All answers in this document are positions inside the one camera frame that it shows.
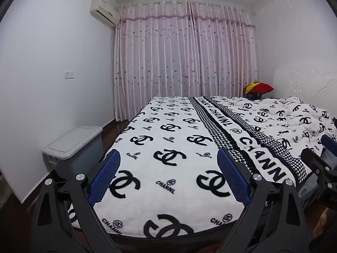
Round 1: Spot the red yellow cushion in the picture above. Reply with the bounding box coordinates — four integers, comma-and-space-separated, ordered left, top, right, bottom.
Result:
243, 81, 274, 95

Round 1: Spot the person's right hand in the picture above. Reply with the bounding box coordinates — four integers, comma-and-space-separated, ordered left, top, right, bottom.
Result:
313, 208, 337, 246

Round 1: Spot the white wall air conditioner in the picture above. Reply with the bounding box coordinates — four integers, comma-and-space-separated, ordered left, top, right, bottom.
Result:
90, 0, 118, 27

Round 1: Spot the white black printed blanket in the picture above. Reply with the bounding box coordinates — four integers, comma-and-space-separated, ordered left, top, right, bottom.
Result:
67, 95, 337, 243

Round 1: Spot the pink patterned curtain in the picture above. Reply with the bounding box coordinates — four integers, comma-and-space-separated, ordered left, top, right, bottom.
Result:
114, 0, 257, 123

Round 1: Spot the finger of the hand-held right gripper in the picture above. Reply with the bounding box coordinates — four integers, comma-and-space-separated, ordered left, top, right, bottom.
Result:
300, 134, 337, 187

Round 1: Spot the white glossy bed headboard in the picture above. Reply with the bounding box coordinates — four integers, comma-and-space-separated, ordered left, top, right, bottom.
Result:
272, 66, 337, 106

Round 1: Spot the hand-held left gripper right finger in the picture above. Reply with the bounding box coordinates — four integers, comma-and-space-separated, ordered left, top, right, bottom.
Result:
216, 148, 308, 253

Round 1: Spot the grey lidded storage box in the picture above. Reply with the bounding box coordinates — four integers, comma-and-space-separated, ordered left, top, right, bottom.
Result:
43, 126, 104, 182

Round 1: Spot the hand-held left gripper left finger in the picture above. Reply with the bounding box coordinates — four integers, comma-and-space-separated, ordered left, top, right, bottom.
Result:
30, 149, 122, 253

